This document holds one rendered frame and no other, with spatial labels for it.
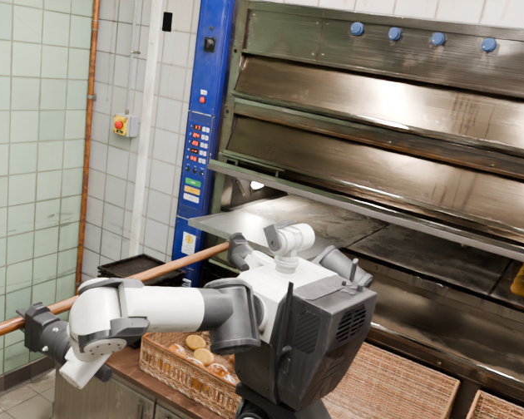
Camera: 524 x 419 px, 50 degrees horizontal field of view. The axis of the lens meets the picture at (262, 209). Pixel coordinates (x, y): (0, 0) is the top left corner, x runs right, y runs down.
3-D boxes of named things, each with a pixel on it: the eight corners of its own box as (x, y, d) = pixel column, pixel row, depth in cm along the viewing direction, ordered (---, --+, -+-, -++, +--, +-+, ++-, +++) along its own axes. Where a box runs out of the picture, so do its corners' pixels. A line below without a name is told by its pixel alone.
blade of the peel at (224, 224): (302, 267, 204) (304, 260, 203) (187, 224, 231) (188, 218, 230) (343, 245, 233) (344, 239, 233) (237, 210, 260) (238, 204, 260)
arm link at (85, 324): (71, 372, 115) (66, 343, 99) (68, 325, 120) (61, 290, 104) (125, 363, 118) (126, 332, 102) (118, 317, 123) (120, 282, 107)
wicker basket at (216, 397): (209, 330, 271) (215, 278, 263) (309, 379, 243) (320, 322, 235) (135, 368, 231) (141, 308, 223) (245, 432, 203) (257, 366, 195)
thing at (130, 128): (122, 132, 282) (124, 112, 279) (137, 136, 277) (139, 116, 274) (111, 133, 275) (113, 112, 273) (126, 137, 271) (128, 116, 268)
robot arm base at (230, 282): (231, 357, 128) (272, 347, 123) (195, 357, 118) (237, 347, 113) (224, 293, 134) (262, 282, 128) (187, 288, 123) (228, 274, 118)
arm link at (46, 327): (16, 308, 131) (48, 327, 125) (51, 297, 139) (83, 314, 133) (15, 356, 134) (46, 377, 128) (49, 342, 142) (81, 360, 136)
